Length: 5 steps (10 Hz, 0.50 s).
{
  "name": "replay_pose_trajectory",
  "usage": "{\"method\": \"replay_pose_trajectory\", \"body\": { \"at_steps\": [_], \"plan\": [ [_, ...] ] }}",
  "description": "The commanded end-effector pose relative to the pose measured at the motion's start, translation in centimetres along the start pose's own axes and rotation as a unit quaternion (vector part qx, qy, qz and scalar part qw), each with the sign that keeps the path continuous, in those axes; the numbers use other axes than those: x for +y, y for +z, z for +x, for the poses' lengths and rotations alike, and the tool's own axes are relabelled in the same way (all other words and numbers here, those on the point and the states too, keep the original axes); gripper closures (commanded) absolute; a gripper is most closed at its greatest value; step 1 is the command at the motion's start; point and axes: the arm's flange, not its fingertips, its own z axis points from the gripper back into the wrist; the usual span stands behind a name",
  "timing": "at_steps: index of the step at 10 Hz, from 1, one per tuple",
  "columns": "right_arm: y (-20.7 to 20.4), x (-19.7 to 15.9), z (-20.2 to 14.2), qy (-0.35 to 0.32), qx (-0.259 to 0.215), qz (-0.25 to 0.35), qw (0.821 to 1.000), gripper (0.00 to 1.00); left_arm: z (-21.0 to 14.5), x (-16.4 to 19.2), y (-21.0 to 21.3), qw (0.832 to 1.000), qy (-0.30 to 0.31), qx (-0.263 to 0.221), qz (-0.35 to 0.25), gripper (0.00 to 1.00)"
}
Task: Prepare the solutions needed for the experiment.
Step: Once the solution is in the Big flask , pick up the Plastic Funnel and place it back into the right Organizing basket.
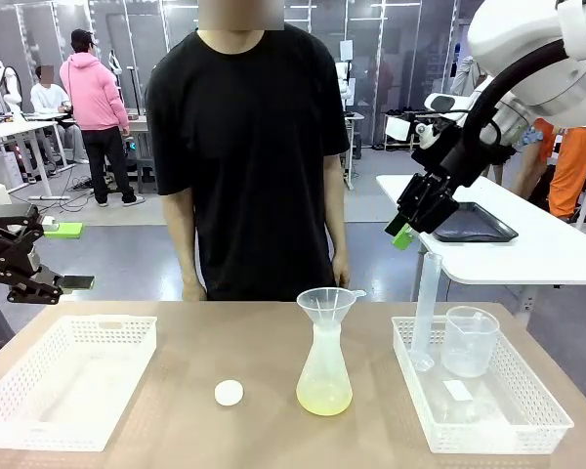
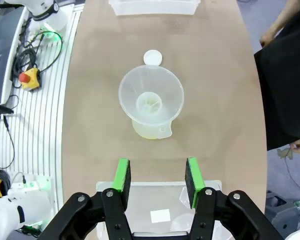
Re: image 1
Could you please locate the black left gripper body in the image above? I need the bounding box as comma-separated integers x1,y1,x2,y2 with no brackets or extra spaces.
0,227,43,285

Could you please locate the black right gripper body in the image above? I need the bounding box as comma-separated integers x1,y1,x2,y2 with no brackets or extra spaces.
411,124,515,191

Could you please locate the clear plastic graduated cylinder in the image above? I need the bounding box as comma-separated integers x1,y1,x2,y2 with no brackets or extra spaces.
409,252,443,373

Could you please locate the clear plastic funnel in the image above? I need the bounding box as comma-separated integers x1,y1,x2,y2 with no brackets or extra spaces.
296,287,367,339

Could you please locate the clear plastic measuring beaker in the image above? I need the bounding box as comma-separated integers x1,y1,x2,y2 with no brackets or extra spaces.
440,306,500,378

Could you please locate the translucent plastic conical flask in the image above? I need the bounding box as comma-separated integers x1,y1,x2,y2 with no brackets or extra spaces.
295,324,354,417

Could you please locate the white round flask cap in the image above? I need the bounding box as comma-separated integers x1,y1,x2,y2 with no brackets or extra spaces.
214,379,245,406

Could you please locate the person's left forearm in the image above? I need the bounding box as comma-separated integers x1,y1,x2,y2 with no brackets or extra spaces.
324,194,349,255

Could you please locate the person's right forearm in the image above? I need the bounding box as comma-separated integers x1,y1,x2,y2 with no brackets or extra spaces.
169,224,202,279

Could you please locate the person's left hand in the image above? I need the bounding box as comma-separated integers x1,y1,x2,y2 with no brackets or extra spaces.
331,248,352,289

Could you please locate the person's right hand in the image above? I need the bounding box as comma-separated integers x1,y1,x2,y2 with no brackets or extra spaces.
181,271,209,302

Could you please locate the black plastic tray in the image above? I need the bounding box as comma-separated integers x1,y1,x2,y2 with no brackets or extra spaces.
432,201,519,244

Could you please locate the mannequin in orange jacket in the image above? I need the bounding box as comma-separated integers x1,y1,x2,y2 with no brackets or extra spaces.
515,116,558,199

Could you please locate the white perforated plastic basket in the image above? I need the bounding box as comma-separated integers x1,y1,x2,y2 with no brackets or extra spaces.
0,315,158,451
391,316,575,455

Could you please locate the long white desk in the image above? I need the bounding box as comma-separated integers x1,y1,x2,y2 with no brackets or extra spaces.
0,119,77,201

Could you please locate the seated person in white shirt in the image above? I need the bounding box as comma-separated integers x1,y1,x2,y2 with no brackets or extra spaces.
30,64,87,165

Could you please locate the mannequin in orange trousers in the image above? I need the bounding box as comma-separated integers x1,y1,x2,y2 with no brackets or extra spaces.
549,124,586,221

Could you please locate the person in pink hoodie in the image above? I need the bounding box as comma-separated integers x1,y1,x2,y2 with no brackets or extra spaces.
59,28,147,209

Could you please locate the person in black t-shirt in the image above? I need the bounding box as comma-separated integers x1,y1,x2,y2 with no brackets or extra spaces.
145,0,352,303

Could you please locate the small white paper label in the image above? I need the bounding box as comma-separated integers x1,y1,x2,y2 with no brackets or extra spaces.
443,380,472,403

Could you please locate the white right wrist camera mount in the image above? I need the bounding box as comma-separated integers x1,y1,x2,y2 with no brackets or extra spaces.
385,92,470,149

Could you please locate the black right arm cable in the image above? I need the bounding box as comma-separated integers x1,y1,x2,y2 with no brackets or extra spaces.
439,38,575,190

